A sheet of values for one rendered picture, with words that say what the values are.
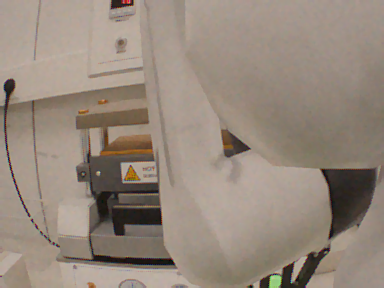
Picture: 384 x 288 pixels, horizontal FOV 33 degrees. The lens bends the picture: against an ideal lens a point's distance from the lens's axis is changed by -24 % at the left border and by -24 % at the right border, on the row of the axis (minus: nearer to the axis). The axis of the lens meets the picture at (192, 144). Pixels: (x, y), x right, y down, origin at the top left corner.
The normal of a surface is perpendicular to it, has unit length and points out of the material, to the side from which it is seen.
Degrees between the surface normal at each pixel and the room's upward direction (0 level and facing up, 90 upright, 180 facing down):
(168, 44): 87
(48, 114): 90
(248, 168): 32
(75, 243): 90
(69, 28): 90
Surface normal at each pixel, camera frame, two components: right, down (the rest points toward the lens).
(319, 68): -0.36, 0.45
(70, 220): -0.10, -0.67
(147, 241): -0.07, 0.13
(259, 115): -0.57, 0.64
